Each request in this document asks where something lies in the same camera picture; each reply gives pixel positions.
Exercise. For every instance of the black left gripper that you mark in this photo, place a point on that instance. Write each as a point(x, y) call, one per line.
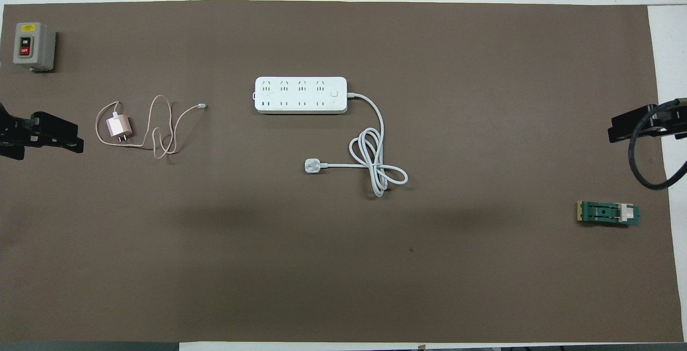
point(13, 125)

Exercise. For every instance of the brown table mat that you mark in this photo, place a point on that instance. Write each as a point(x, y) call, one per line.
point(322, 265)

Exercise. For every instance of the pink charger adapter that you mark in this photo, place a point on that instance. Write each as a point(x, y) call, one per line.
point(118, 126)

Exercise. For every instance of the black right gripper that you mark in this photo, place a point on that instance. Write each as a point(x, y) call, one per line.
point(671, 123)

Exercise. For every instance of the grey on-off switch box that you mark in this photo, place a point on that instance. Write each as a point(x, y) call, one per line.
point(33, 46)

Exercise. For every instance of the green knife switch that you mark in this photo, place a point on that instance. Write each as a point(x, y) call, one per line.
point(606, 213)

